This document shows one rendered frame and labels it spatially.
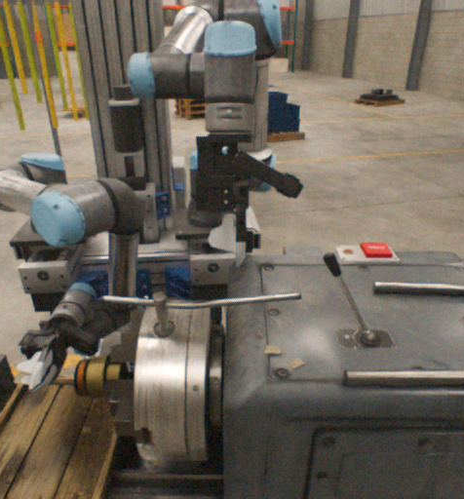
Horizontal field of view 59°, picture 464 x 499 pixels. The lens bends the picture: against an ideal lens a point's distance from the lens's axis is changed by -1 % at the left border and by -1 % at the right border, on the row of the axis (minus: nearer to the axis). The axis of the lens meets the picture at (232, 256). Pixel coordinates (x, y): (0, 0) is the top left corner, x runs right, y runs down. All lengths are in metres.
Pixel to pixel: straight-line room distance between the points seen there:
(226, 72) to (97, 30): 0.83
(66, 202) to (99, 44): 0.65
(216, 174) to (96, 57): 0.85
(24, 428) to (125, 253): 0.48
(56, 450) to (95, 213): 0.54
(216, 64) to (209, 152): 0.12
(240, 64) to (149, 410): 0.57
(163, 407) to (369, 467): 0.35
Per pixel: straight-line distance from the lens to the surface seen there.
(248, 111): 0.65
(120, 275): 1.13
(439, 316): 0.84
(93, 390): 0.91
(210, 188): 0.64
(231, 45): 0.64
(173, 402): 0.75
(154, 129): 1.44
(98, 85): 1.44
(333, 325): 0.76
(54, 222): 0.92
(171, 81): 0.76
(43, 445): 1.11
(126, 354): 0.89
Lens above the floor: 1.70
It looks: 28 degrees down
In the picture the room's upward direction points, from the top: straight up
